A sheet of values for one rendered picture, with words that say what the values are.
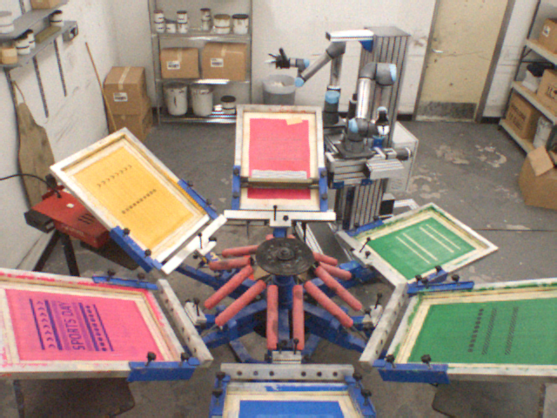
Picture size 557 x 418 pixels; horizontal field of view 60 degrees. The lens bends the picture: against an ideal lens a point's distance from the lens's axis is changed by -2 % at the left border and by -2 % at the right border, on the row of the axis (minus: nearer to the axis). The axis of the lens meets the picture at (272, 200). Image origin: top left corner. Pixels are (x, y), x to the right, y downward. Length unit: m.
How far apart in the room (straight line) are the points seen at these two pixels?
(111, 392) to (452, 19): 6.03
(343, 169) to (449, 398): 1.77
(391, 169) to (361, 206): 0.62
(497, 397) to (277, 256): 1.22
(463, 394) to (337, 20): 5.09
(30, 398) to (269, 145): 2.01
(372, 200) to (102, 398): 2.63
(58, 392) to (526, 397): 2.15
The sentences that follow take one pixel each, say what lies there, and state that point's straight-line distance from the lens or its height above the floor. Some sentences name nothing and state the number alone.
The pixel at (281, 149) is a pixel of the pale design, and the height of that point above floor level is 1.35.
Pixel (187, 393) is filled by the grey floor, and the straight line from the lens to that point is 3.56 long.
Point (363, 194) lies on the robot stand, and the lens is 4.06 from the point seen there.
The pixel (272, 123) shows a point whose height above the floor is 1.46.
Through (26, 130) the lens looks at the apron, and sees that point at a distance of 4.29.
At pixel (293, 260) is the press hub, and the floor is 1.31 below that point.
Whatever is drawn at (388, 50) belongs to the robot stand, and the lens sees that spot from 3.57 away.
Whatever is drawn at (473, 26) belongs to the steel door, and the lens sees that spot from 7.22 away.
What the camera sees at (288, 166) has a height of 1.28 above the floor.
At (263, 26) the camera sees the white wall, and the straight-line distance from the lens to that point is 6.63.
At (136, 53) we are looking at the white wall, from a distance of 6.93.
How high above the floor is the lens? 2.93
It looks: 34 degrees down
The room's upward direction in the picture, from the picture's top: 2 degrees clockwise
